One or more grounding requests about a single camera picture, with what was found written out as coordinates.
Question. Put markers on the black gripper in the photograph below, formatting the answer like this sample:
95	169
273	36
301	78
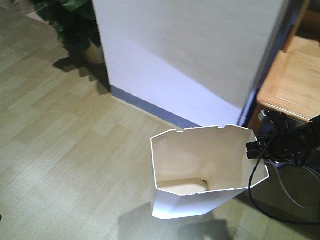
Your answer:
282	145

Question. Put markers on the white plastic trash bin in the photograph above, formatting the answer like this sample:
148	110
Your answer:
198	169

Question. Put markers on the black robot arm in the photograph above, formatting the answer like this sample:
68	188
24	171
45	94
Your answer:
310	131

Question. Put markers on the wooden desk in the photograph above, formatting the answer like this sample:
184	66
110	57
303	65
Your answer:
292	85

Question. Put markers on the green potted plant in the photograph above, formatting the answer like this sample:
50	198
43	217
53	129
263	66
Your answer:
76	25

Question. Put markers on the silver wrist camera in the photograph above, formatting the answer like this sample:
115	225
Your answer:
272	116

